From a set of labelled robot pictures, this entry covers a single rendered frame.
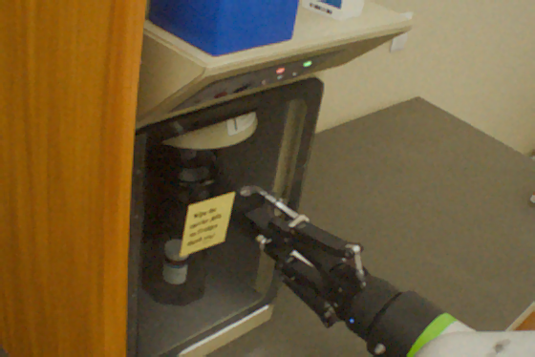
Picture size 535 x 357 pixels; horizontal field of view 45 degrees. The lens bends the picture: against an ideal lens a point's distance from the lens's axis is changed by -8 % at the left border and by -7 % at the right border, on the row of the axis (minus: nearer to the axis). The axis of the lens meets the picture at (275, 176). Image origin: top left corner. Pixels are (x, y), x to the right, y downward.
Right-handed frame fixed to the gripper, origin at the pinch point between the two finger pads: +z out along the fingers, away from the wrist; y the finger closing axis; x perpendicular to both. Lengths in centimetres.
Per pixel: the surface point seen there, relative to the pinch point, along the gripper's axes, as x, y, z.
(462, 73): -148, -26, 48
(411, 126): -94, -26, 34
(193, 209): 10.7, 6.0, 3.4
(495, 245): -66, -26, -10
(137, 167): 19.6, 14.9, 3.4
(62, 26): 29.0, 32.5, 3.5
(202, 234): 8.7, 1.4, 3.4
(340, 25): 0.9, 31.1, -4.9
